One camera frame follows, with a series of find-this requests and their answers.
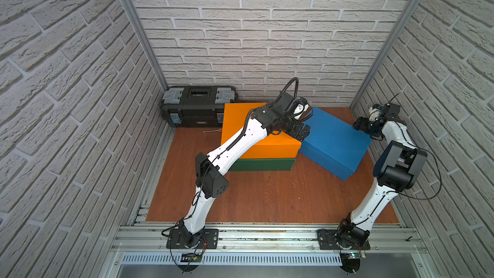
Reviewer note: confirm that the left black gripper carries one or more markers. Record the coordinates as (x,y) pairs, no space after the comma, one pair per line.
(300,130)

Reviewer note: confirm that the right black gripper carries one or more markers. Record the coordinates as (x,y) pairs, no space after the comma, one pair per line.
(363,125)

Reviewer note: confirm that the blue shoebox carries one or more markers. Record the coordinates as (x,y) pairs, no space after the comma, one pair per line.
(334,144)

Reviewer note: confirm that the orange shoebox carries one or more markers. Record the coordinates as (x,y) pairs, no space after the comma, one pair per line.
(273,146)

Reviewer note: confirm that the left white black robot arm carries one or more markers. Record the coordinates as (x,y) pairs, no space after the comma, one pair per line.
(283,115)

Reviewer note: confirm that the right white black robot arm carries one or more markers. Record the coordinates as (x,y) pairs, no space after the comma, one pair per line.
(396,170)

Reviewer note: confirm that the green shoebox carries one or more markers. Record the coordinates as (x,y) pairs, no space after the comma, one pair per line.
(267,164)

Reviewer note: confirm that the black plastic toolbox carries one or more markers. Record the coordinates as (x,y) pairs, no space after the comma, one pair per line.
(196,106)

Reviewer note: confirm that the right green circuit board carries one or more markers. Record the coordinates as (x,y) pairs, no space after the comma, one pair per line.
(353,255)

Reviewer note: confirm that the green circuit board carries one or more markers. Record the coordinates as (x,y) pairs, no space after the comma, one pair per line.
(353,255)
(191,258)

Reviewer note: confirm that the left green circuit board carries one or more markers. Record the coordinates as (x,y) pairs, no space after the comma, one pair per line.
(191,258)

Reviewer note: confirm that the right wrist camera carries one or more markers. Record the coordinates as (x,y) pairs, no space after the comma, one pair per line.
(374,112)

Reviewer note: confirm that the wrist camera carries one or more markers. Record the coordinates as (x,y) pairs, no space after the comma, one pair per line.
(301,108)
(374,112)

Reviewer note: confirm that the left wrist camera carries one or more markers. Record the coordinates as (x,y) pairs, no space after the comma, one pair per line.
(301,108)

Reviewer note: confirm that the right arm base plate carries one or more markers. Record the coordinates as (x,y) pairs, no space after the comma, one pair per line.
(328,240)

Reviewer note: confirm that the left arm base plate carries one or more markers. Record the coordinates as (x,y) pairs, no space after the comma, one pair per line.
(208,239)

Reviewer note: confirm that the right aluminium corner post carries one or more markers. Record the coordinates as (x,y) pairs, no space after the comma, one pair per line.
(397,29)

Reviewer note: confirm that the aluminium corner post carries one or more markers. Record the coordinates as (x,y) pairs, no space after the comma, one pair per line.
(139,29)
(397,29)

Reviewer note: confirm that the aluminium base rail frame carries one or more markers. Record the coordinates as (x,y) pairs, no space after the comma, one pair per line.
(265,245)

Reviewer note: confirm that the left aluminium corner post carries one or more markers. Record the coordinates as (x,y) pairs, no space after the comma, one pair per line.
(139,29)

